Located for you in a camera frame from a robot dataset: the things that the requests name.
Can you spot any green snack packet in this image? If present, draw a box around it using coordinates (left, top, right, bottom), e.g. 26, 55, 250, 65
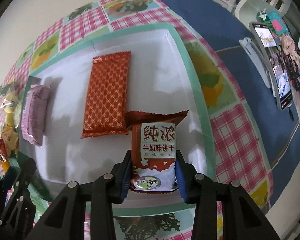
9, 152, 53, 202

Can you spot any milk biscuit packet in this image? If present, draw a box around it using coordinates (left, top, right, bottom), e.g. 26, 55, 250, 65
125, 110, 189, 194

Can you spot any red patterned wafer packet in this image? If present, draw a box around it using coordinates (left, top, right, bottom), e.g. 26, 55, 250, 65
81, 51, 131, 139

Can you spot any pink snack packet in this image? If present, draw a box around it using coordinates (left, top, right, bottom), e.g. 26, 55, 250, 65
21, 85, 50, 146

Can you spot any red cartoon snack bag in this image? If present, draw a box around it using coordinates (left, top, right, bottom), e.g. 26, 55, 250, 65
0, 138, 10, 162

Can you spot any orange swiss roll packet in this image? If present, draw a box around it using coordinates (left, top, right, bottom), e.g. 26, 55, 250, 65
1, 125, 19, 155

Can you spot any large steamed cake packet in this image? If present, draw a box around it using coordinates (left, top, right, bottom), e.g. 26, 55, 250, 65
0, 81, 21, 129

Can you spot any pink plaid fruit tablecloth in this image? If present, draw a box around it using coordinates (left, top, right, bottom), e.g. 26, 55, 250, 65
0, 0, 278, 239

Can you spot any mint green white tray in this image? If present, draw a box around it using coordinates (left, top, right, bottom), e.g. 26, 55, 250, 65
10, 23, 216, 216

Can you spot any white phone stand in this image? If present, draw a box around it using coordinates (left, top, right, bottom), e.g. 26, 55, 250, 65
239, 37, 272, 88

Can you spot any smartphone on stand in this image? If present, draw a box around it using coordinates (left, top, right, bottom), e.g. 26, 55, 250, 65
249, 22, 293, 110

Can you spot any blue checked under cloth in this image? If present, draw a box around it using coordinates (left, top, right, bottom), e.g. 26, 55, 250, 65
0, 0, 300, 205

